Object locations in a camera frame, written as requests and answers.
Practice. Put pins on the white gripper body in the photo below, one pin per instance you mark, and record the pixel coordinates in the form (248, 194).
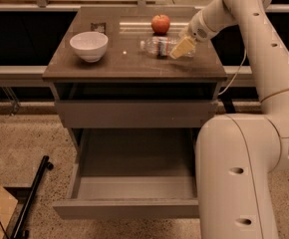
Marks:
(196, 31)

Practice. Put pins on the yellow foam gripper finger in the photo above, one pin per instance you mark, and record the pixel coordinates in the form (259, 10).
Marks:
(184, 46)

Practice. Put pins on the clear plastic water bottle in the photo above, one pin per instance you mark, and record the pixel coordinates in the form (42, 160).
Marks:
(162, 47)

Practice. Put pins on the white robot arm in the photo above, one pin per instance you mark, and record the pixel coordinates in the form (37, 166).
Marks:
(234, 153)

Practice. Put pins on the brown drawer cabinet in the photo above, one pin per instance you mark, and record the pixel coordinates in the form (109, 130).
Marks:
(127, 73)

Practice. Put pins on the grey upper drawer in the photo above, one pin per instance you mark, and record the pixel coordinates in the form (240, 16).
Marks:
(135, 114)

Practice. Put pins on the open grey lower drawer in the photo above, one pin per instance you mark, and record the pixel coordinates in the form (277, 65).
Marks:
(132, 173)

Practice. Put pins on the red apple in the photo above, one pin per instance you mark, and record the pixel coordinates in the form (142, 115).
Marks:
(160, 24)

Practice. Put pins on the white ceramic bowl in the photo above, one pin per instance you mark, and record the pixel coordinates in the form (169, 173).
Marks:
(89, 46)

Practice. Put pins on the black metal stand leg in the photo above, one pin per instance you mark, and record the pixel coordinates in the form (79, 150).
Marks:
(18, 231)

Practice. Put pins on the grey metal rail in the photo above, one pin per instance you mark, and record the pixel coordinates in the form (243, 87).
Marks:
(32, 76)

